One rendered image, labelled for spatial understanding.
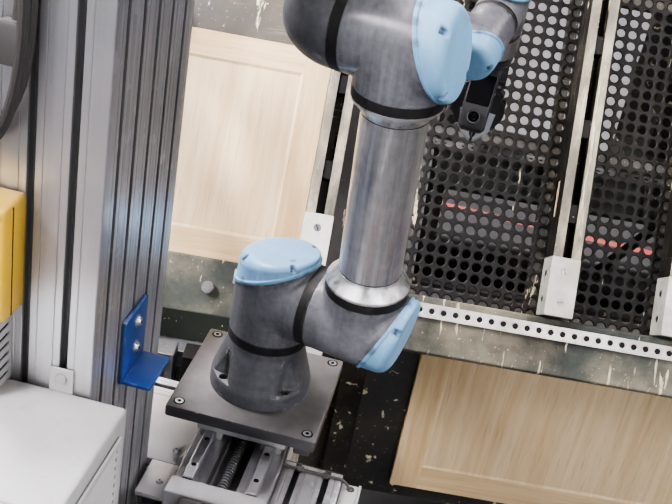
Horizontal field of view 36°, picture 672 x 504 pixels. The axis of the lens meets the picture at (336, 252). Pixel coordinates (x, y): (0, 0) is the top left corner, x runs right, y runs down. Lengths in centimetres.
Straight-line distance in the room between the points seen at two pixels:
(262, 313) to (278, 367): 9
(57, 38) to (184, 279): 119
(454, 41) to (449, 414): 150
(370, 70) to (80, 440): 52
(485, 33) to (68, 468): 87
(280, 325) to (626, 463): 143
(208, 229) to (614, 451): 115
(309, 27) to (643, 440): 170
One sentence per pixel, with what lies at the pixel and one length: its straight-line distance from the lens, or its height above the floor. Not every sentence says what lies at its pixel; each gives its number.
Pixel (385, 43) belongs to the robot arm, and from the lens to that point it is 117.
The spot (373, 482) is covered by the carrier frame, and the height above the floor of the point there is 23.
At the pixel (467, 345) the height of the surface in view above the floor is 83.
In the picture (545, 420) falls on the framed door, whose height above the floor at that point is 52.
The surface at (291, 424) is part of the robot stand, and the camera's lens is 149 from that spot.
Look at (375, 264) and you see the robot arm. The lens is 132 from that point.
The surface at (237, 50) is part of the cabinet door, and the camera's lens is 226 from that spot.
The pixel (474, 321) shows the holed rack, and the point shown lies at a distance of 216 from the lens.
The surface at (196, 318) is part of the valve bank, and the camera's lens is 215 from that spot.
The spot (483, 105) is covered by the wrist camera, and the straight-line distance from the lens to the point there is 172.
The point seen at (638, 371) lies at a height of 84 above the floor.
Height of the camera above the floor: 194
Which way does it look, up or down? 27 degrees down
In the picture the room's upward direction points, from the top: 11 degrees clockwise
